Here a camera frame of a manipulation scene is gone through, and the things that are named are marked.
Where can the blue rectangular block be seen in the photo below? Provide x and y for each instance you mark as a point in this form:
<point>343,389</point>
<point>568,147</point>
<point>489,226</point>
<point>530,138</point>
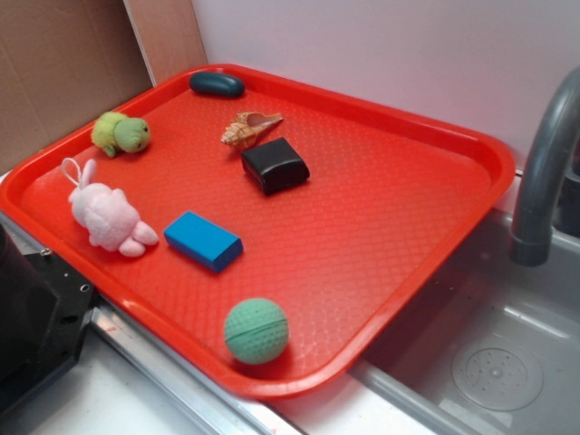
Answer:
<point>203,241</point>

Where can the green dimpled ball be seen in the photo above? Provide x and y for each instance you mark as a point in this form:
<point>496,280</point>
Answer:
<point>256,331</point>

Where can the grey toy faucet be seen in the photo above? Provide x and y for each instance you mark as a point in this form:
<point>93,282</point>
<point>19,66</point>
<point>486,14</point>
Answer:
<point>548,196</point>

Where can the pink plush bunny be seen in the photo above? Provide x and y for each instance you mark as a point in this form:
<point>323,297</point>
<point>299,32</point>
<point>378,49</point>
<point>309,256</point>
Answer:
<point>112,222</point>

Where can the brown cardboard panel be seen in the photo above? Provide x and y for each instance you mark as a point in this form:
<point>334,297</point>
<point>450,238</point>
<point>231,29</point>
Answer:
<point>63,63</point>

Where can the green plush turtle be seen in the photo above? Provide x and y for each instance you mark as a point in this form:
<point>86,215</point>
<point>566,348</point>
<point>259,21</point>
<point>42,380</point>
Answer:
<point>116,132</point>

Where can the grey toy sink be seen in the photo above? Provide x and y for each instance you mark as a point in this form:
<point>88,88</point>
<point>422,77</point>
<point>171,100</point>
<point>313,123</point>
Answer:
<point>485,347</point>

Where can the dark teal oval stone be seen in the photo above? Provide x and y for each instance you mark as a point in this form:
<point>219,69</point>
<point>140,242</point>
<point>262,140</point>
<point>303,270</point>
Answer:
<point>216,83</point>

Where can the black rectangular box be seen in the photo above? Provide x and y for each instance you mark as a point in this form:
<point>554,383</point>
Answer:
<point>275,166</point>

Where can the red plastic tray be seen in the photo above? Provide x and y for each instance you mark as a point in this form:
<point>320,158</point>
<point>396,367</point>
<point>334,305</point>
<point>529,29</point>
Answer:
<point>390,196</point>

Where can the tan conch seashell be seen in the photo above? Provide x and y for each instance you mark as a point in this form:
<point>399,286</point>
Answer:
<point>246,128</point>

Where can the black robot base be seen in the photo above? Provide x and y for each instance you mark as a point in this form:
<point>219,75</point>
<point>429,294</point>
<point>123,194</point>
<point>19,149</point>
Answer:
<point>46,305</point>

